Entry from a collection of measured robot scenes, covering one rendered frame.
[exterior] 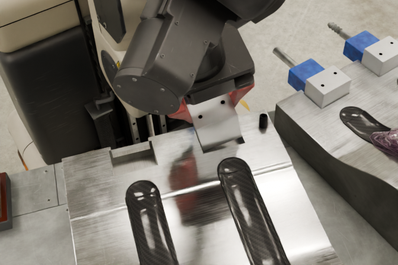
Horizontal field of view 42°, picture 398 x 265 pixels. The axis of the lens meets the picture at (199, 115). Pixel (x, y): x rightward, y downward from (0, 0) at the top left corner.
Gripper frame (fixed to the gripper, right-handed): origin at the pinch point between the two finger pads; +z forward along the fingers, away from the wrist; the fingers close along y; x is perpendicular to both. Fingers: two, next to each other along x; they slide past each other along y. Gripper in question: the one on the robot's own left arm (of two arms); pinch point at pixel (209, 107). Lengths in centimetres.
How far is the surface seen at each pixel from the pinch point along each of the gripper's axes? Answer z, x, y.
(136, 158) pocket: 6.0, 0.4, -10.6
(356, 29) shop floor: 122, 90, 76
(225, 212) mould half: 3.3, -11.4, -2.6
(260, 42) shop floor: 116, 96, 36
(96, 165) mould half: 2.4, -0.7, -14.9
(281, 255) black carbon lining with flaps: 3.4, -17.9, 1.2
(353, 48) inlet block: 12.9, 9.3, 23.8
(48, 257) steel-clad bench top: 9.1, -6.6, -24.7
